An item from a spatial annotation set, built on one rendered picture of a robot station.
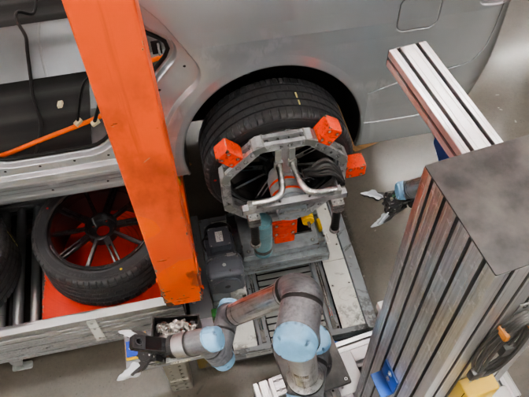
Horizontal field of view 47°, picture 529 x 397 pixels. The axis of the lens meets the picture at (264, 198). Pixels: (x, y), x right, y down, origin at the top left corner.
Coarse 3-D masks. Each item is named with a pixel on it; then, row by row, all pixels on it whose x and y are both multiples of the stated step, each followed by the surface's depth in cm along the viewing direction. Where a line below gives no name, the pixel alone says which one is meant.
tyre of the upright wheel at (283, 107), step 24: (240, 96) 247; (264, 96) 244; (288, 96) 244; (312, 96) 249; (216, 120) 251; (240, 120) 242; (264, 120) 237; (288, 120) 239; (312, 120) 242; (240, 144) 245; (216, 168) 253; (216, 192) 267
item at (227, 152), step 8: (216, 144) 240; (224, 144) 236; (232, 144) 239; (216, 152) 238; (224, 152) 234; (232, 152) 236; (240, 152) 240; (216, 160) 237; (224, 160) 238; (232, 160) 239; (240, 160) 240
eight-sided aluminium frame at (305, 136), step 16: (304, 128) 241; (256, 144) 236; (272, 144) 236; (288, 144) 238; (304, 144) 239; (320, 144) 242; (336, 144) 251; (336, 160) 259; (224, 176) 245; (224, 192) 254; (224, 208) 263; (240, 208) 267
